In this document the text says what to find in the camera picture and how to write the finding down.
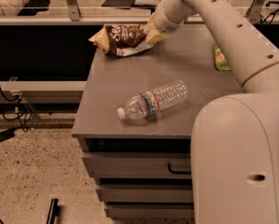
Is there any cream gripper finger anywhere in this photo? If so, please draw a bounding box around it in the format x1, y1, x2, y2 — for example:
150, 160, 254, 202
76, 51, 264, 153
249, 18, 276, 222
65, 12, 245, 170
144, 15, 166, 44

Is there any brown chip bag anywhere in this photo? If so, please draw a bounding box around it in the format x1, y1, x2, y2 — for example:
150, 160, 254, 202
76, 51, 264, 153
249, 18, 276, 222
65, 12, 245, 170
90, 24, 154, 57

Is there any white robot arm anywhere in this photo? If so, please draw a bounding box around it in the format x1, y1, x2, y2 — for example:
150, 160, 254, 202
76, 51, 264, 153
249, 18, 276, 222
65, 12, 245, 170
154, 0, 279, 224

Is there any green snack bag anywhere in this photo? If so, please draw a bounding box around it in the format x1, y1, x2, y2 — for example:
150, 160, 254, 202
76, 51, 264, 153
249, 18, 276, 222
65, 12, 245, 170
215, 45, 231, 71

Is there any clear plastic water bottle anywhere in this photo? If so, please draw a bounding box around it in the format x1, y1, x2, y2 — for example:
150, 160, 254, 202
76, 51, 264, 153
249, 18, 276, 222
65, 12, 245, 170
117, 80, 188, 119

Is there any grey drawer cabinet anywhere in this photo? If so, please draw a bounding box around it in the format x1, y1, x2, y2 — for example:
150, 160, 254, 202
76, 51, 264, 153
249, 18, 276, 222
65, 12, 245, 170
72, 24, 242, 218

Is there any black power adapter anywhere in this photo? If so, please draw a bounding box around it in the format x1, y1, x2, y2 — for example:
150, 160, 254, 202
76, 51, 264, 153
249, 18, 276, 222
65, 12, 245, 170
0, 129, 15, 143

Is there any black floor stand foot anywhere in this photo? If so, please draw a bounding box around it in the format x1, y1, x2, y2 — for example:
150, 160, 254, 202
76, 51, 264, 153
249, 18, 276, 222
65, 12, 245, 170
46, 198, 60, 224

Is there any metal railing frame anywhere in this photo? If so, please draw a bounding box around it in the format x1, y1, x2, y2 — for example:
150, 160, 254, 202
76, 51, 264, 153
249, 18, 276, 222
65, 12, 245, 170
0, 0, 279, 24

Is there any black drawer handle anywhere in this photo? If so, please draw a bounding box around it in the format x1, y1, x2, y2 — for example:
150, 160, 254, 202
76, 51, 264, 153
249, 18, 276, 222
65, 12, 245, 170
167, 162, 191, 175

